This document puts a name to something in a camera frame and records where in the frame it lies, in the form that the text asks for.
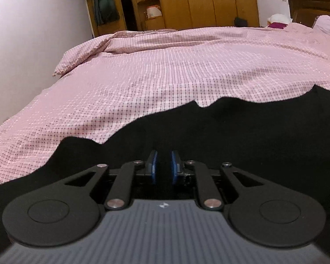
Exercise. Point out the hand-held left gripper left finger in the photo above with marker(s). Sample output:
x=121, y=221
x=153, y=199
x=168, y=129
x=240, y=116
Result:
x=153, y=167

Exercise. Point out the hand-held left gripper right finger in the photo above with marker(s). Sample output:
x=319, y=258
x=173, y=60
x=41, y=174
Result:
x=173, y=167

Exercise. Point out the black garment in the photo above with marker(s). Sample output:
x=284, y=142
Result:
x=236, y=132

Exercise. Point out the pink checked blanket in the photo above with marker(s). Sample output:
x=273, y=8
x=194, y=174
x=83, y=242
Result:
x=154, y=68

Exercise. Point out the white pot with orange trim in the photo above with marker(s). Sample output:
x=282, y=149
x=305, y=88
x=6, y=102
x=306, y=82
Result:
x=154, y=12

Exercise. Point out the black bag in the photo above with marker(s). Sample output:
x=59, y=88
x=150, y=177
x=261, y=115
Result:
x=241, y=22

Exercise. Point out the wooden wardrobe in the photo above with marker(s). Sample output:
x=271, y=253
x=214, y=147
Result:
x=198, y=2

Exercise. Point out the dark hanging jacket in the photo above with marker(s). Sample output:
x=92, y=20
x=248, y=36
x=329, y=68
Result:
x=104, y=4

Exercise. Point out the magenta cloth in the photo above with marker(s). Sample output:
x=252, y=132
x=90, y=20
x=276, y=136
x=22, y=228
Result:
x=277, y=25

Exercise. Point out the dark wooden headboard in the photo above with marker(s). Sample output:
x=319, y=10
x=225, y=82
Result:
x=305, y=8

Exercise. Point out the pale pink pillow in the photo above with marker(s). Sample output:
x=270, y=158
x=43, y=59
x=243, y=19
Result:
x=327, y=27

